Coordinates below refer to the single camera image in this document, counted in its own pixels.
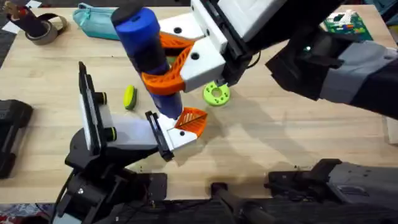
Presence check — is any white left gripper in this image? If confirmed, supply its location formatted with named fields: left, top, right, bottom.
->
left=99, top=106, right=208, bottom=162

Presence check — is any blue electric screwdriver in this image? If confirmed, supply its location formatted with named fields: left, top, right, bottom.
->
left=110, top=0, right=185, bottom=121

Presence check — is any yellow-green toy vegetable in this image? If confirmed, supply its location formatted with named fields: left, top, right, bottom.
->
left=123, top=85, right=138, bottom=111

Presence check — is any green disc with holes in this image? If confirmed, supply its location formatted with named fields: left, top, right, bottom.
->
left=203, top=80, right=231, bottom=108

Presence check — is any black left wrist plate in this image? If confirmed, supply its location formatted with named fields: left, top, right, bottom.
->
left=78, top=61, right=103, bottom=156

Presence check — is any teal zip pouch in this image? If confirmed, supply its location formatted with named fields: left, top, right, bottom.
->
left=72, top=2, right=121, bottom=41

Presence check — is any brown tape roll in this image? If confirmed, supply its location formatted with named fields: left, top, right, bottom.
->
left=24, top=13, right=68, bottom=46

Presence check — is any green board with toy blocks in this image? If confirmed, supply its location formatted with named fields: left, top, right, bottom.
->
left=323, top=9, right=374, bottom=43

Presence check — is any black box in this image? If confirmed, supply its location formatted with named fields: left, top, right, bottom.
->
left=0, top=99, right=34, bottom=180

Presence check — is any pale box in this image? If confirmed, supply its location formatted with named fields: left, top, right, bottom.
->
left=384, top=116, right=398, bottom=146

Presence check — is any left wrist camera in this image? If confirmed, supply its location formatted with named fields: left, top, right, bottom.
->
left=94, top=91, right=118, bottom=142

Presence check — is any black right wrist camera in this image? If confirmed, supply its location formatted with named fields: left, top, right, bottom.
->
left=265, top=30, right=353, bottom=101

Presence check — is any black rail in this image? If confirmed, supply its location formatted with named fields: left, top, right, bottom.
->
left=114, top=182, right=398, bottom=224

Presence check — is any dark handled tool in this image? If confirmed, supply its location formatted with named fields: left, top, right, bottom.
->
left=0, top=1, right=48, bottom=39

